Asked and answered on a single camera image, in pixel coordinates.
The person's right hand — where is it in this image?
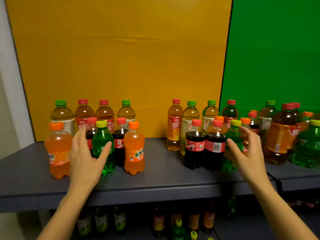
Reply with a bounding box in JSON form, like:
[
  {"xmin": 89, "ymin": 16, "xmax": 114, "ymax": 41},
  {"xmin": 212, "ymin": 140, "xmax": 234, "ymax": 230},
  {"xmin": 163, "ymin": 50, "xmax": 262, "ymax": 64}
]
[{"xmin": 226, "ymin": 125, "xmax": 274, "ymax": 190}]

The person's left hand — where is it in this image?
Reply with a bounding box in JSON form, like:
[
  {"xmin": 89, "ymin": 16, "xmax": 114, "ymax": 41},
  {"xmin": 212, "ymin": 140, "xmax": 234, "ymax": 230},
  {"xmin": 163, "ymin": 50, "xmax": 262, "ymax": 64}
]
[{"xmin": 67, "ymin": 125, "xmax": 112, "ymax": 198}]

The group of orange soda bottles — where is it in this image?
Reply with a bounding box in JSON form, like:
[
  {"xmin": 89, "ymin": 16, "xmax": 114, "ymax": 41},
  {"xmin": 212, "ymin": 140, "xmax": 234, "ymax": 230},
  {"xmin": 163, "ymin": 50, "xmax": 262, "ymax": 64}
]
[{"xmin": 44, "ymin": 110, "xmax": 314, "ymax": 180}]

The yellow-capped green soda bottle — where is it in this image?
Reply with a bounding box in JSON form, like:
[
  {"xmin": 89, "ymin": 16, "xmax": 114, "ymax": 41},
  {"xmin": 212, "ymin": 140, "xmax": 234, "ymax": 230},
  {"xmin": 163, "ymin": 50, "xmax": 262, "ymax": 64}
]
[
  {"xmin": 222, "ymin": 119, "xmax": 245, "ymax": 173},
  {"xmin": 292, "ymin": 120, "xmax": 320, "ymax": 168},
  {"xmin": 92, "ymin": 120, "xmax": 116, "ymax": 177}
]

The red-capped black cola bottle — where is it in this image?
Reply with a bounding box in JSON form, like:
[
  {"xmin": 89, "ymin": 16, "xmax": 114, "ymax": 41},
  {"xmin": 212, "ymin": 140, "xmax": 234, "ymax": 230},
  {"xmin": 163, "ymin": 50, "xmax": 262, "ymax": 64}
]
[
  {"xmin": 204, "ymin": 120, "xmax": 227, "ymax": 172},
  {"xmin": 184, "ymin": 119, "xmax": 206, "ymax": 170}
]

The group of dark cola bottles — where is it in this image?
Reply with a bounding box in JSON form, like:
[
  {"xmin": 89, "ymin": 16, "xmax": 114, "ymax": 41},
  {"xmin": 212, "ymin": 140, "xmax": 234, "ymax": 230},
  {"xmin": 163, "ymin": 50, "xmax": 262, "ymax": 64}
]
[{"xmin": 86, "ymin": 112, "xmax": 260, "ymax": 168}]

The green-capped pale tea bottle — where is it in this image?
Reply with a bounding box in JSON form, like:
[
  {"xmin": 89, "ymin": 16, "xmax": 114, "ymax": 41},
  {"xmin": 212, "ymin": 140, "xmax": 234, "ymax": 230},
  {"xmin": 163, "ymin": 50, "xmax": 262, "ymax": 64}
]
[{"xmin": 257, "ymin": 100, "xmax": 277, "ymax": 138}]

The group of green-label tea bottles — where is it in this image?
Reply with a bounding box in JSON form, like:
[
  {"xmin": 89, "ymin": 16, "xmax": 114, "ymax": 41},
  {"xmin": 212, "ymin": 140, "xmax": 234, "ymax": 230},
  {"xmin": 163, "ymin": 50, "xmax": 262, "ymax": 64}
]
[{"xmin": 51, "ymin": 99, "xmax": 219, "ymax": 156}]

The group of red-label tea bottles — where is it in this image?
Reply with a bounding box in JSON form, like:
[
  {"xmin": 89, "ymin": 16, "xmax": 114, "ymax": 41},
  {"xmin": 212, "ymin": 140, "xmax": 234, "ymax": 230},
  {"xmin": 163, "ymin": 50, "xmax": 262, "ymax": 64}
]
[{"xmin": 74, "ymin": 98, "xmax": 303, "ymax": 166}]

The person's right forearm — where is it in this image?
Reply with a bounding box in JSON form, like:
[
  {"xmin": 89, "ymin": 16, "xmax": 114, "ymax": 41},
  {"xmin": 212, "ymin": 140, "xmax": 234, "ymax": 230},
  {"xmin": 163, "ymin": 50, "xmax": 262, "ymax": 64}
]
[{"xmin": 250, "ymin": 178, "xmax": 319, "ymax": 240}]

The orange backing board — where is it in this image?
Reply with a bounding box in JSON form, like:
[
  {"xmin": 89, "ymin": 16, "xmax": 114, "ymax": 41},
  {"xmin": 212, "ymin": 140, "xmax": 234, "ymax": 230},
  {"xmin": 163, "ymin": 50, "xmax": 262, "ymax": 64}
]
[{"xmin": 5, "ymin": 0, "xmax": 233, "ymax": 142}]

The white shelf side post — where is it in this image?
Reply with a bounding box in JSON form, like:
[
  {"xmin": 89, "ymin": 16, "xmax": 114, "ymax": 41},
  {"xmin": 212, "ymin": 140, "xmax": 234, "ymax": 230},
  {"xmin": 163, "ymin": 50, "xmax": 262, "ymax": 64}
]
[{"xmin": 0, "ymin": 0, "xmax": 36, "ymax": 149}]

